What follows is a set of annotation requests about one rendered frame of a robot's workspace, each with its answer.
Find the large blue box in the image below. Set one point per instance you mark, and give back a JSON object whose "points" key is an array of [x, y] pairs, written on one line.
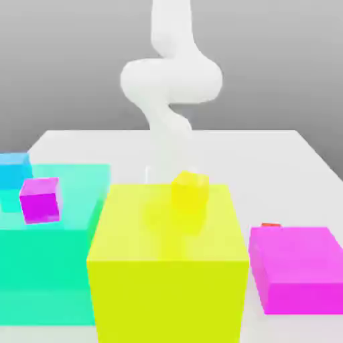
{"points": [[12, 168]]}

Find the small red cube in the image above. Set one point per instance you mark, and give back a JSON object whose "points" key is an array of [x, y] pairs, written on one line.
{"points": [[270, 225]]}

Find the small yellow cube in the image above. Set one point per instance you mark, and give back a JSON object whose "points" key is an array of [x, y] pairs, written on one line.
{"points": [[189, 191]]}

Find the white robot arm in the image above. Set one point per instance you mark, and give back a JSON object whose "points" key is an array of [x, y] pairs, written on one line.
{"points": [[171, 80]]}

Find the small purple cube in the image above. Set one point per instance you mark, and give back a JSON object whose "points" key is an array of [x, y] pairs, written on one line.
{"points": [[40, 205]]}

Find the large turquoise box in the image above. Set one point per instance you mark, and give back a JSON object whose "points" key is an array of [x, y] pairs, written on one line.
{"points": [[45, 268]]}

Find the large yellow-green box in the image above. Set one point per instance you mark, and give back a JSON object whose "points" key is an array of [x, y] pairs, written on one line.
{"points": [[168, 289]]}

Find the large magenta box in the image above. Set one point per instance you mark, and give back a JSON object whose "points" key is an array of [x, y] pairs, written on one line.
{"points": [[302, 268]]}

